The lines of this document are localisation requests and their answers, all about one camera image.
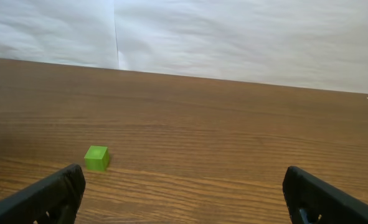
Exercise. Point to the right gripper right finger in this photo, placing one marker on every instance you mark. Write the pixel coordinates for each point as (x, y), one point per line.
(320, 199)

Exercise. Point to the green cube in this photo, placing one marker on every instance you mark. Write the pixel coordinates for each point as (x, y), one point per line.
(96, 158)

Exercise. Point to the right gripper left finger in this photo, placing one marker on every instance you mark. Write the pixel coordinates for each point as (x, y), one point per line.
(46, 196)

